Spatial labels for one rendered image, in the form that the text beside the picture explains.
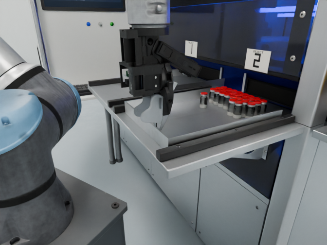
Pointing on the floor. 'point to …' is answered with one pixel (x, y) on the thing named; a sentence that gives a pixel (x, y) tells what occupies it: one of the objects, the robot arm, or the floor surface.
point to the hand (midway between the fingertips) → (160, 125)
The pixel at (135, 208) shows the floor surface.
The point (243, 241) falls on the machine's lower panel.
